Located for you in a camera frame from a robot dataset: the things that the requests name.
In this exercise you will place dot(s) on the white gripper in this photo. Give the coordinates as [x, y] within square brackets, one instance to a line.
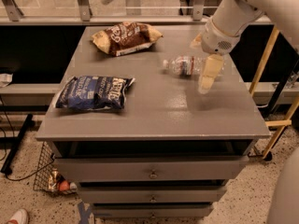
[214, 41]

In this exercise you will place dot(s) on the clear plastic water bottle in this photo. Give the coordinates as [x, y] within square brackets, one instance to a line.
[184, 66]

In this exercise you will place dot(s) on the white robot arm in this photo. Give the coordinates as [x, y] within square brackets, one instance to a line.
[232, 17]

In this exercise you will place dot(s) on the brown chip bag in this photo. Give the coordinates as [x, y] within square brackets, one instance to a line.
[125, 38]

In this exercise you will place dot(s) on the grey drawer cabinet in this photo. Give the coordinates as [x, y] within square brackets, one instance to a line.
[163, 116]

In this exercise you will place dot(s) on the top grey drawer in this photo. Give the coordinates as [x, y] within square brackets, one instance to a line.
[159, 169]

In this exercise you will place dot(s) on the grey drawer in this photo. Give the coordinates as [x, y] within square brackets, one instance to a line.
[163, 194]
[148, 211]
[159, 169]

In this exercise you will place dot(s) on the blue chip bag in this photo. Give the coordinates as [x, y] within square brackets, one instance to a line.
[93, 93]

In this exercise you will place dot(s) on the middle grey drawer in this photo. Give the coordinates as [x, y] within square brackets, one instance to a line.
[163, 194]

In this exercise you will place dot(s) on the bottom grey drawer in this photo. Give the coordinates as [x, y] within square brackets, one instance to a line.
[148, 211]

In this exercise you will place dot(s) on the orange ball in basket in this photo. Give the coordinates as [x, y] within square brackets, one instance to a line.
[64, 186]

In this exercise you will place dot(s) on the black floor stand leg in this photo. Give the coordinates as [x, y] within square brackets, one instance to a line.
[15, 143]

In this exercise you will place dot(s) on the white red shoe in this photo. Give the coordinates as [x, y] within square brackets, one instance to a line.
[19, 217]

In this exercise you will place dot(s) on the yellow wooden frame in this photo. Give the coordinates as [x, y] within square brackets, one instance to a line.
[275, 88]

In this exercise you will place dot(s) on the black wire basket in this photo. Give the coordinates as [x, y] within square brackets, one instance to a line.
[48, 177]

